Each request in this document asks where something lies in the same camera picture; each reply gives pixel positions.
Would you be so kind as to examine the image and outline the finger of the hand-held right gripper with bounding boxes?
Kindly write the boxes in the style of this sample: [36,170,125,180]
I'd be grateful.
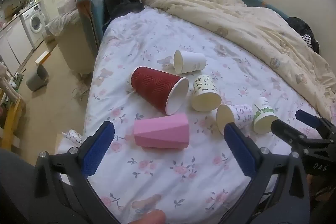
[270,120,303,146]
[295,109,332,135]

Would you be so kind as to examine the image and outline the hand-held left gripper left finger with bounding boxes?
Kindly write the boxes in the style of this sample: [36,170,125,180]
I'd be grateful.
[34,121,122,224]

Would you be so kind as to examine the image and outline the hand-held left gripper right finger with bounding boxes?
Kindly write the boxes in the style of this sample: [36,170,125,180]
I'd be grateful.
[219,122,312,224]

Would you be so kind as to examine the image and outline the white green-print paper cup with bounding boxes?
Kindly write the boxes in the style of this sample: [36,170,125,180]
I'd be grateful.
[252,97,279,134]

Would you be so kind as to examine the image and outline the white pink-patterned paper cup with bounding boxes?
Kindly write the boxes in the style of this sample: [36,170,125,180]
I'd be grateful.
[216,104,255,136]

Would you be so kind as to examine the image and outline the cream dark-patterned paper cup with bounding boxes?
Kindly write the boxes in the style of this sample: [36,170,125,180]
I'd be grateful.
[191,74,222,112]

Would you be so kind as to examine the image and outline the pink faceted cup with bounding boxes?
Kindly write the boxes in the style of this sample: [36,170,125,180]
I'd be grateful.
[133,113,189,149]

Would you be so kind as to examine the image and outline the red ribbed paper cup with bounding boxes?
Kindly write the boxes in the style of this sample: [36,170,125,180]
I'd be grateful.
[130,67,189,115]

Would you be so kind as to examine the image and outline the plain white paper cup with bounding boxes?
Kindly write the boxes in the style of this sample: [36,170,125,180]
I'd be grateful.
[173,50,207,75]

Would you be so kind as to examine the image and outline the person's left hand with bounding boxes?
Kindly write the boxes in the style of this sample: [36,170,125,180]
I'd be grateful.
[130,209,166,224]

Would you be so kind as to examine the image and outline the white patterned paper item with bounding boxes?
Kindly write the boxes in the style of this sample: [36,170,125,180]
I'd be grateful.
[56,129,85,154]

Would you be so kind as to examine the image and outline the black and white clothes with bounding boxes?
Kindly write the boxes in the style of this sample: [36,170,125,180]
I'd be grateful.
[286,17,320,54]

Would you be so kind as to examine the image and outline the yellow stool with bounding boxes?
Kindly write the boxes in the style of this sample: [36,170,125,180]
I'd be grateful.
[0,96,26,151]

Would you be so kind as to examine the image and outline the grey trash bin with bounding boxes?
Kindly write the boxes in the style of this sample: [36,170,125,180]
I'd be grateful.
[26,64,49,92]

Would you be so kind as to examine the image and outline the small cardboard box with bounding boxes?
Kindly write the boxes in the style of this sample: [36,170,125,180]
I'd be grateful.
[35,51,50,65]

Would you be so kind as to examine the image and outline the beige armchair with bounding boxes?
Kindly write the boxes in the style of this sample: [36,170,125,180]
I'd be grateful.
[45,10,99,75]

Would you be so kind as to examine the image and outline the cream bear-print blanket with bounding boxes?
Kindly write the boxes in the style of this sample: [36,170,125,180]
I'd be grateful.
[142,0,336,121]

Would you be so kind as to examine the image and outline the teal mattress edge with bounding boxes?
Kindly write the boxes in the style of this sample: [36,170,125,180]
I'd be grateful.
[239,0,290,18]

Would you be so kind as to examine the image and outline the floral white bed sheet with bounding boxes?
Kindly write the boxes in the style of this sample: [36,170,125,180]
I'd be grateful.
[83,5,330,224]

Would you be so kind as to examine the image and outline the white kitchen cabinet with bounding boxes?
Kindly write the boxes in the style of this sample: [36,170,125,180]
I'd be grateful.
[0,17,34,75]

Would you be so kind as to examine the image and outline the teal cushion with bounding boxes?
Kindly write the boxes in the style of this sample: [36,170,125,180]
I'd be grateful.
[77,0,106,47]

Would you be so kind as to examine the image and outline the white washing machine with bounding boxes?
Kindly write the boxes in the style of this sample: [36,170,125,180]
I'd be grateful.
[20,3,47,50]

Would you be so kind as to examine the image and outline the white power strip with cables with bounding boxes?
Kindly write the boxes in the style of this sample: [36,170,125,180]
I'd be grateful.
[72,81,89,103]

